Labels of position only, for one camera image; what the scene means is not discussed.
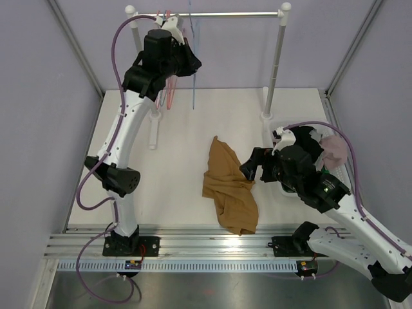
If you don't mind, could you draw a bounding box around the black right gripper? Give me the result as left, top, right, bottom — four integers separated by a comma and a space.
240, 147, 302, 192

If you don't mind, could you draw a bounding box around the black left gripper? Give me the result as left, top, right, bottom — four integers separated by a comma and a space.
160, 37, 201, 79

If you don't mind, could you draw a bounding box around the blue hanger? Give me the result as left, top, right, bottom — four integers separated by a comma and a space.
188, 0, 201, 109
160, 10, 173, 109

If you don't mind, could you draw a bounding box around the brown tank top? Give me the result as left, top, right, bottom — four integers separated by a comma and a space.
202, 136, 259, 236

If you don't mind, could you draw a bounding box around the black tank top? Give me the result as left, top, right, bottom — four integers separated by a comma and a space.
290, 126, 323, 163

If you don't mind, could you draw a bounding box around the pink tank top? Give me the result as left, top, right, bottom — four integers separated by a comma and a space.
320, 135, 348, 171

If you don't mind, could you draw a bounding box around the pink hanger with clothes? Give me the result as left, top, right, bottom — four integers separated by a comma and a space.
165, 77, 178, 110

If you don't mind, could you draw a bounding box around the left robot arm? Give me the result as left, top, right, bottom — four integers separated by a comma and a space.
85, 28, 201, 256

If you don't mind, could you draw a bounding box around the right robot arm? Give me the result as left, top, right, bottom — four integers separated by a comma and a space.
239, 145, 411, 303

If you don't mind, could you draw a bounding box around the white garment rack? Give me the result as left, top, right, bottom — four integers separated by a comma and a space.
114, 3, 292, 149

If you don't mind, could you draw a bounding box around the white plastic basket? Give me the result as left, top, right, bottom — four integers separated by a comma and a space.
262, 117, 351, 189

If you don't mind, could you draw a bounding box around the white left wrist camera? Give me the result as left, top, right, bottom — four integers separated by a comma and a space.
154, 14, 186, 45

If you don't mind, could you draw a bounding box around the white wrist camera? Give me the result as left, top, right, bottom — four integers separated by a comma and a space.
272, 126, 296, 155
154, 14, 186, 45

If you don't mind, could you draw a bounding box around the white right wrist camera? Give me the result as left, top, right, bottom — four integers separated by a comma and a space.
272, 126, 296, 155

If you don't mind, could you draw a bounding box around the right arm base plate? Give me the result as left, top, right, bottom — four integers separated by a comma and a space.
267, 236, 326, 258

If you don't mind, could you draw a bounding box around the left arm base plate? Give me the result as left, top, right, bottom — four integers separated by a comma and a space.
102, 236, 160, 257

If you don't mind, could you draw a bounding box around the white slotted cable duct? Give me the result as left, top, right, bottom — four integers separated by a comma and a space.
57, 259, 297, 273

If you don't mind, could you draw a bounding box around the aluminium front rail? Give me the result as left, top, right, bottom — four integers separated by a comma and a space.
44, 224, 297, 259

